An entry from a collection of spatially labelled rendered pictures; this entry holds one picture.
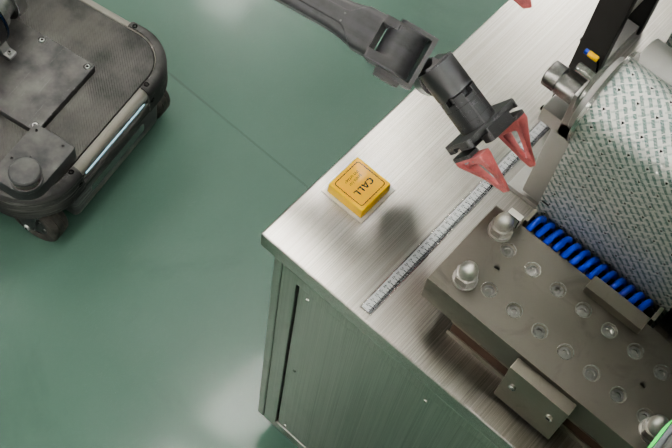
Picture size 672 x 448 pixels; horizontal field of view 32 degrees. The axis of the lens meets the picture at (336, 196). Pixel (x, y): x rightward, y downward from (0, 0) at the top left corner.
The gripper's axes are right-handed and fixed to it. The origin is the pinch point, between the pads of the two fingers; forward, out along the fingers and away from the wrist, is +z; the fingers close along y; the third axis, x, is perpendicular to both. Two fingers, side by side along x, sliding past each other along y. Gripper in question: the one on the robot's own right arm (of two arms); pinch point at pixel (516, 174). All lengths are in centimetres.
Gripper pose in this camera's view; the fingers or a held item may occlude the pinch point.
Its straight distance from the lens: 169.0
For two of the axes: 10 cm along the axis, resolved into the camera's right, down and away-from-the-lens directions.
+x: 4.1, -1.3, -9.0
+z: 6.1, 7.8, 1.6
